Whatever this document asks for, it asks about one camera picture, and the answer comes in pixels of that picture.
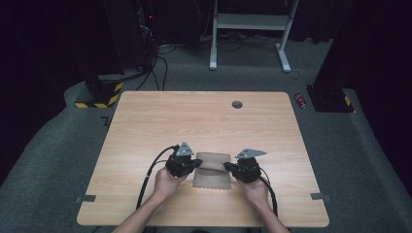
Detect person's right hand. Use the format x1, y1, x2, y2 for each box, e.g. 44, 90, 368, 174
236, 176, 271, 211

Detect black yellow striped pillar base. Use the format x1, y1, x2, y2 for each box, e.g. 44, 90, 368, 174
74, 73, 124, 110

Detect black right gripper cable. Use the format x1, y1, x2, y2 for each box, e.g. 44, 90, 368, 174
257, 166, 279, 217

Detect black floor cables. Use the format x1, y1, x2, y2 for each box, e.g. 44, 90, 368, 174
122, 42, 178, 92

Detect dark equipment rack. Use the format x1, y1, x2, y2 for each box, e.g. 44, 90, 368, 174
135, 0, 163, 71

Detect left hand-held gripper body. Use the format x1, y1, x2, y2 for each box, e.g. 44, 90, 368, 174
164, 141, 197, 179

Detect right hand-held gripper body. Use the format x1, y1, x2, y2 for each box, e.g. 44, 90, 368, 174
230, 148, 267, 184

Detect grey tape strip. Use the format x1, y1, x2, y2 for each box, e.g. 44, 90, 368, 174
310, 192, 332, 202
75, 194, 97, 204

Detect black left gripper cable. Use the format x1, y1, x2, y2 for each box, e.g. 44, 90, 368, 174
135, 144, 181, 211

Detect white metal stand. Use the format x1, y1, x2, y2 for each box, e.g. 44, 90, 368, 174
209, 0, 299, 74

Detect beige cloth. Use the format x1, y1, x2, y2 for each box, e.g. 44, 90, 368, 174
192, 151, 233, 190

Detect red can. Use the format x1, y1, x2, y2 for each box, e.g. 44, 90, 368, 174
293, 92, 307, 110

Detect person's left hand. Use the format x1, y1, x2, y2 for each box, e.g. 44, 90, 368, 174
153, 166, 189, 206

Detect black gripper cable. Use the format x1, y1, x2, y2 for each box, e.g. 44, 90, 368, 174
135, 144, 181, 211
257, 166, 279, 217

